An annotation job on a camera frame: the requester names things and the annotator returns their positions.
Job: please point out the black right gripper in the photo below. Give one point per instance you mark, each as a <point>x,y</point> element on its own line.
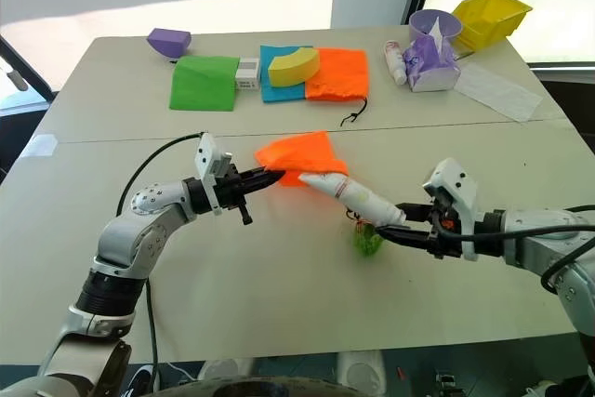
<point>446,234</point>

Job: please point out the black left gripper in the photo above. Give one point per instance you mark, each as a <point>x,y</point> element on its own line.
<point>232,188</point>

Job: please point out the orange fabric pouch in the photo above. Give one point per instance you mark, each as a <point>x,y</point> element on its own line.
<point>302,150</point>
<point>339,74</point>

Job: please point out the white tube red print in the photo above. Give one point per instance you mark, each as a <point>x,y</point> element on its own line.
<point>367,199</point>

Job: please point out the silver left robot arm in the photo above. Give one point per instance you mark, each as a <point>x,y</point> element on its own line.
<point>139,234</point>

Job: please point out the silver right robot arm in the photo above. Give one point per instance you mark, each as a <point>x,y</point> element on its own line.
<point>534,229</point>

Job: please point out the blue fabric pouch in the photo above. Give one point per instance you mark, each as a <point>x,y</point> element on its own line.
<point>279,94</point>

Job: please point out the green fabric pouch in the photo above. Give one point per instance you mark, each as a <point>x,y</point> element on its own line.
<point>202,85</point>

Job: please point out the white tube pink print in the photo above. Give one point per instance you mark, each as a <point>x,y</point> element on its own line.
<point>395,62</point>

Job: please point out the small white box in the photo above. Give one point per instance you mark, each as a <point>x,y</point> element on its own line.
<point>247,74</point>

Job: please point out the yellow foam arc block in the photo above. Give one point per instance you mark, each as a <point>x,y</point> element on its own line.
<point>293,69</point>

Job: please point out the white rounded object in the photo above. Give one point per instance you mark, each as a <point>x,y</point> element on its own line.
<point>225,369</point>
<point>360,371</point>

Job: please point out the white paper sheet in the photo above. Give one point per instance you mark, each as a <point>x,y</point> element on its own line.
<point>499,92</point>

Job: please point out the purple tissue pack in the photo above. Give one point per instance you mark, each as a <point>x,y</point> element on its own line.
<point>430,67</point>

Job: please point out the purple foam block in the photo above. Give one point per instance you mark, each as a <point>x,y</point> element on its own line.
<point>168,41</point>

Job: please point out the purple plastic bowl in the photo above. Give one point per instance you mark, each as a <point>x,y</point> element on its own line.
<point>425,22</point>

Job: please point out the clear tape patch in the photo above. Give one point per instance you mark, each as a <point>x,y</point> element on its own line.
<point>45,145</point>

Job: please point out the yellow plastic bin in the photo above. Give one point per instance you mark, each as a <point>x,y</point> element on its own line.
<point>493,16</point>

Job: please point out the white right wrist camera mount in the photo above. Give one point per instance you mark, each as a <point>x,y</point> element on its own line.
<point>453,178</point>

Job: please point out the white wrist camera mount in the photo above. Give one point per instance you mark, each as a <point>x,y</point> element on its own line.
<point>207,155</point>
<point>453,178</point>

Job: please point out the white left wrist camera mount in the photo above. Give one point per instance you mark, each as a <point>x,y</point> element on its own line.
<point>207,155</point>

